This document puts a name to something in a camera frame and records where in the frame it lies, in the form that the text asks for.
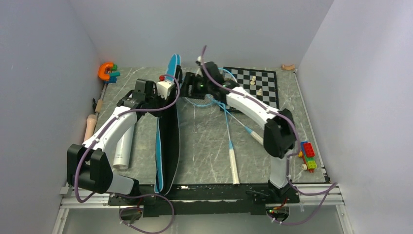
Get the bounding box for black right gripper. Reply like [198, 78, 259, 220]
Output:
[177, 72, 213, 100]

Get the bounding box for blue racket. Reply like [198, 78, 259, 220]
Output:
[185, 95, 240, 185]
[206, 68, 263, 145]

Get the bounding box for blue racket bag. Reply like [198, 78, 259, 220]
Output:
[154, 54, 182, 195]

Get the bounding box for white shuttlecock tube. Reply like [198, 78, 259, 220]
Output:
[113, 125, 135, 170]

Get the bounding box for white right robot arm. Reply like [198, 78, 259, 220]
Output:
[181, 62, 298, 202]

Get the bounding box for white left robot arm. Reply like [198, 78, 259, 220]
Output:
[67, 75, 181, 205]

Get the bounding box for teal blue toy blocks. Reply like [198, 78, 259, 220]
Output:
[106, 64, 120, 83]

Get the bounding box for orange horseshoe magnet toy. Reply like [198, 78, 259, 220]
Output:
[98, 62, 114, 81]

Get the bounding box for white chess piece upper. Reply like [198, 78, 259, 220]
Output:
[250, 76, 256, 85]

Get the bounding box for wooden rolling pin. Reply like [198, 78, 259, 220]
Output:
[83, 114, 97, 141]

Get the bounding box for black white chessboard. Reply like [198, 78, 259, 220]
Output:
[224, 67, 280, 109]

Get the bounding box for wooden arch block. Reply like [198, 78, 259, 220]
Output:
[281, 64, 296, 72]

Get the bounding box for colourful brick toy train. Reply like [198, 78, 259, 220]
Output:
[298, 141, 318, 173]

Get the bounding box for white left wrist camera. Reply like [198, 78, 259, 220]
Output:
[156, 80, 175, 100]

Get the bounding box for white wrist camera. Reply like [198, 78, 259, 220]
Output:
[156, 80, 175, 100]
[196, 56, 204, 66]

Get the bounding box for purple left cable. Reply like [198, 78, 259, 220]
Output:
[73, 74, 181, 234]

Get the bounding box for purple cable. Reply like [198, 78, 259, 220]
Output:
[200, 45, 338, 226]
[73, 74, 181, 234]

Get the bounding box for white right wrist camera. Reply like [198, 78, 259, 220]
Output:
[196, 56, 204, 66]

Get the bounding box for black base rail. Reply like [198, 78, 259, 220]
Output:
[108, 182, 300, 217]

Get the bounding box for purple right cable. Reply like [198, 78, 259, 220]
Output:
[200, 45, 338, 226]

